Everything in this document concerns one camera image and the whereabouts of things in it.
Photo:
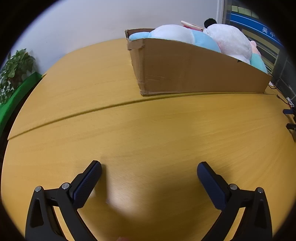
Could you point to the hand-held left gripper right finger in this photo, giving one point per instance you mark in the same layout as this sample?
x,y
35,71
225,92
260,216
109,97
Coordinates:
x,y
209,183

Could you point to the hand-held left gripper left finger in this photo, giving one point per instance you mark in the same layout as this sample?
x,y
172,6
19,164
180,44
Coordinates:
x,y
89,183

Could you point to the brown cardboard box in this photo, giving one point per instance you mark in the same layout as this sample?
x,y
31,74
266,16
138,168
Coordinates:
x,y
185,67

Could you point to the white and black plush toy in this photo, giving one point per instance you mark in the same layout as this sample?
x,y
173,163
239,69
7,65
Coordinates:
x,y
231,39

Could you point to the small black device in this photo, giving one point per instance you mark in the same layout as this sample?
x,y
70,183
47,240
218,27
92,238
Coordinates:
x,y
291,127
290,112

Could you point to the green planter box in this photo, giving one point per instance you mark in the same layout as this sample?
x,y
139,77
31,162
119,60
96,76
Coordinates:
x,y
16,97

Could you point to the green leafy plant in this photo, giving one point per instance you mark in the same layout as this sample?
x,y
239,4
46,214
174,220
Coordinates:
x,y
16,67

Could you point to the blue cat plush toy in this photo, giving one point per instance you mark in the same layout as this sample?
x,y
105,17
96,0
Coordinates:
x,y
175,33

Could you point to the blue window banner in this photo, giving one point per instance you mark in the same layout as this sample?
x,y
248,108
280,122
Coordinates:
x,y
254,25

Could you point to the yellow sticky note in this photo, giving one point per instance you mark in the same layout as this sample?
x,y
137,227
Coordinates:
x,y
255,14
241,10
235,8
248,12

